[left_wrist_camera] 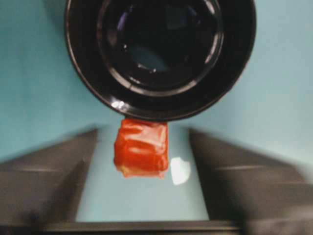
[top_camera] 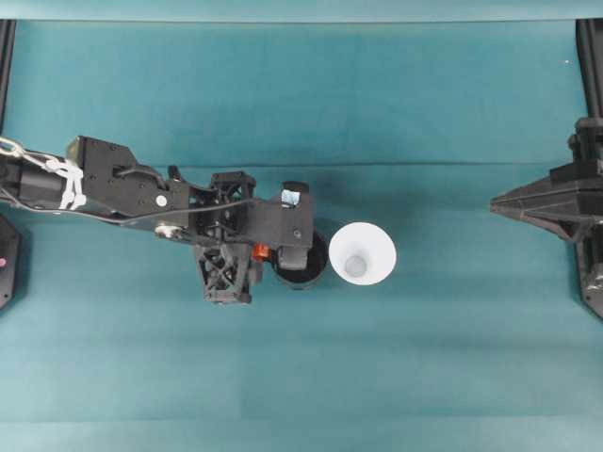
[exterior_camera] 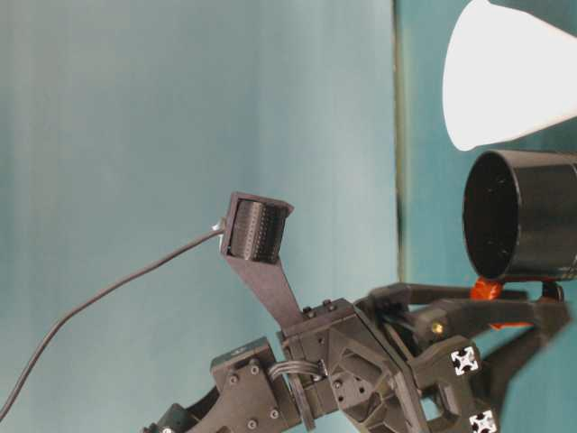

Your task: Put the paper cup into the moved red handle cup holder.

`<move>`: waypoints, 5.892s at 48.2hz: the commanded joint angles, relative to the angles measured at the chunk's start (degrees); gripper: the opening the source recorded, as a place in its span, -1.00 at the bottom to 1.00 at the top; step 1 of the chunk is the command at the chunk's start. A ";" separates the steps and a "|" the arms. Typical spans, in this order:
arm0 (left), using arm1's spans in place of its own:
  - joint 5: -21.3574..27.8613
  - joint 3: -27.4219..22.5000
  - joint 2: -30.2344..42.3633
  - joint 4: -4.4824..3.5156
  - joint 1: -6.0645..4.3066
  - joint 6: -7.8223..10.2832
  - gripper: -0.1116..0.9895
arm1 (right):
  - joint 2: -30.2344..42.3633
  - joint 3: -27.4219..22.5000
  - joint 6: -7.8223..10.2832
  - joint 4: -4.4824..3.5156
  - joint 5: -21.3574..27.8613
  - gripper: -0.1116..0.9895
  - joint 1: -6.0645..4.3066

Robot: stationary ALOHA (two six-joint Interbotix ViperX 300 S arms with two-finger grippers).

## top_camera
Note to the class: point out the white paper cup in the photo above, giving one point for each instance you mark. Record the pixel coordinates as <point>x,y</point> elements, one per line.
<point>363,245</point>

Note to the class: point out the blue-green table cloth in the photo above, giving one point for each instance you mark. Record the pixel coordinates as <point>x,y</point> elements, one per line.
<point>301,353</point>

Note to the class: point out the black frame post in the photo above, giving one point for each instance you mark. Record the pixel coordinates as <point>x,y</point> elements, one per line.
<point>5,70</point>
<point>591,66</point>

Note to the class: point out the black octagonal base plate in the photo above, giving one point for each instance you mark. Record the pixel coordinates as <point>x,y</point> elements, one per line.
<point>9,263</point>
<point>594,301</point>

